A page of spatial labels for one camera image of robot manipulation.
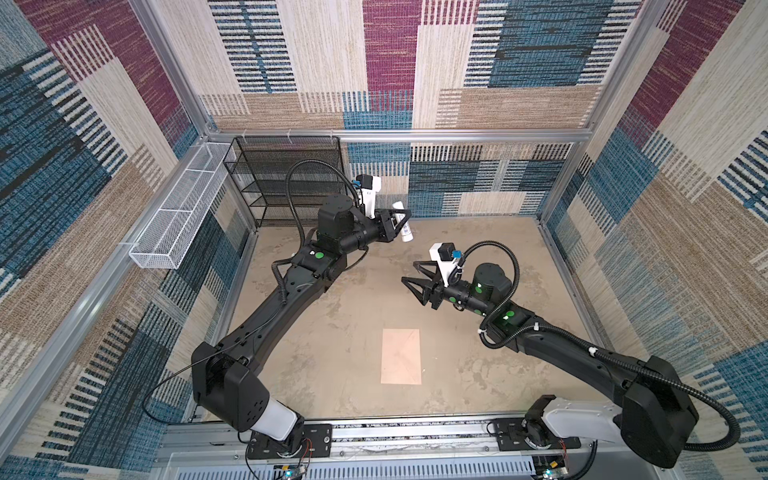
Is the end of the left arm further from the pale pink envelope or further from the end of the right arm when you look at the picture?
the pale pink envelope

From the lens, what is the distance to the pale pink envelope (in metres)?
0.85

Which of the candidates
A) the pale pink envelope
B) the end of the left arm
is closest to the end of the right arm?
the end of the left arm
